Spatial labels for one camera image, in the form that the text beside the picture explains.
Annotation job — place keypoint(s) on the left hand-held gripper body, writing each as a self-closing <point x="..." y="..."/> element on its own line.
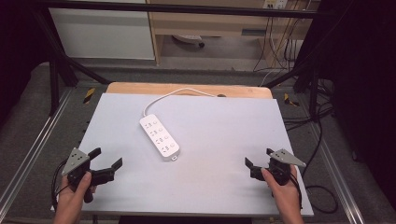
<point x="74" y="161"/>

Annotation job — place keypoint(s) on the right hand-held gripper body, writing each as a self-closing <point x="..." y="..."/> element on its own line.
<point x="279" y="170"/>

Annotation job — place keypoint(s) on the person's right hand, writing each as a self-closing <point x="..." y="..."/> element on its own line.
<point x="286" y="196"/>

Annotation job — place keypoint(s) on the person's left hand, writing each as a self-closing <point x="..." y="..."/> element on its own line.
<point x="71" y="197"/>

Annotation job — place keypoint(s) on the white power strip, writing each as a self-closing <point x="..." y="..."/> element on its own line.
<point x="159" y="137"/>

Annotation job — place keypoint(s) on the yellow black tape strip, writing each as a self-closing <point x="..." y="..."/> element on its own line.
<point x="89" y="95"/>
<point x="290" y="100"/>

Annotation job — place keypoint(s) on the wooden table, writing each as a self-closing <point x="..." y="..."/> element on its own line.
<point x="243" y="91"/>

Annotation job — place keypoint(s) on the white cabinet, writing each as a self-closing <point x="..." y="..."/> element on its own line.
<point x="102" y="34"/>

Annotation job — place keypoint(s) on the black curtain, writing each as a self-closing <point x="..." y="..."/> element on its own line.
<point x="18" y="46"/>
<point x="364" y="77"/>

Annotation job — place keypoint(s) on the office chair base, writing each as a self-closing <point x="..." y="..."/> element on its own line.
<point x="190" y="39"/>

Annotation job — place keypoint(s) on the aluminium rail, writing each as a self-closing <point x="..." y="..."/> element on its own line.
<point x="31" y="149"/>
<point x="334" y="174"/>

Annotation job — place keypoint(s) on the white wall socket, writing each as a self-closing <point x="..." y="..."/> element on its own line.
<point x="275" y="3"/>

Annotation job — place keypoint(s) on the black metal frame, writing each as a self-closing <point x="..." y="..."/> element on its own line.
<point x="186" y="8"/>

